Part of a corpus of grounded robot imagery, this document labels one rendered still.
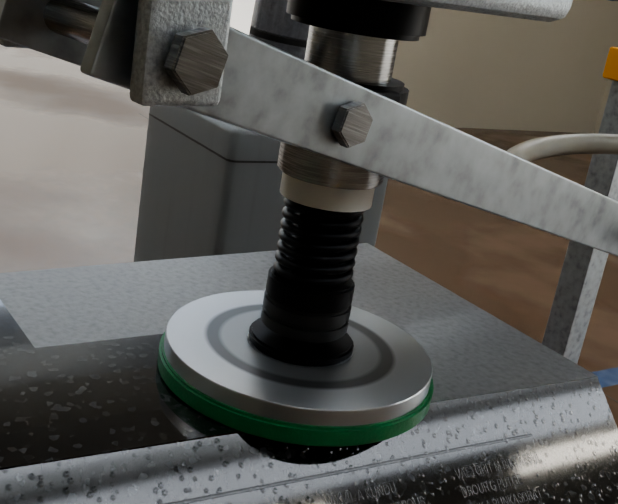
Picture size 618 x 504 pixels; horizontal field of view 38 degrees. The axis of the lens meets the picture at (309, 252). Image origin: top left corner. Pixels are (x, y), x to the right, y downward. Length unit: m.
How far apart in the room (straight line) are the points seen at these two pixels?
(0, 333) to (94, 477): 0.19
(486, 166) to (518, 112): 7.35
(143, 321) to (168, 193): 1.17
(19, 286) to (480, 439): 0.42
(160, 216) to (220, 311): 1.24
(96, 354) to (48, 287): 0.14
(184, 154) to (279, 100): 1.34
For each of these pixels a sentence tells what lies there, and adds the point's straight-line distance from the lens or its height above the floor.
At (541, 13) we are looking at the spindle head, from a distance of 0.63.
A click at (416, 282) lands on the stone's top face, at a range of 0.98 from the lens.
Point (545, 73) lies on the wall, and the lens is 8.18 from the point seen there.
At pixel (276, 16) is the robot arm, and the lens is 1.85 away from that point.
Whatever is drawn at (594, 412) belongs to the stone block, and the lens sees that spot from 0.84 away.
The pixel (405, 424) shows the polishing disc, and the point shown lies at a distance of 0.66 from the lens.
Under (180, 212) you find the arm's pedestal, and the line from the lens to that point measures 1.89.
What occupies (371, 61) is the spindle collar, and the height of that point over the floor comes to 1.12.
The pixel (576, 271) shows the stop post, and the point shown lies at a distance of 2.52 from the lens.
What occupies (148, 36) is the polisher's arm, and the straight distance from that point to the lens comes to 0.45.
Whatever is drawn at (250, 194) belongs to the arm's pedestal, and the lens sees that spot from 1.74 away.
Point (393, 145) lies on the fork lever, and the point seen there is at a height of 1.07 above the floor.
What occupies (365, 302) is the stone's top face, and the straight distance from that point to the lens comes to 0.89.
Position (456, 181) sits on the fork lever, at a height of 1.04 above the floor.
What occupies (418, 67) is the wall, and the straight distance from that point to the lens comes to 7.18.
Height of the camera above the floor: 1.19
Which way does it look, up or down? 18 degrees down
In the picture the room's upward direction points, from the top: 10 degrees clockwise
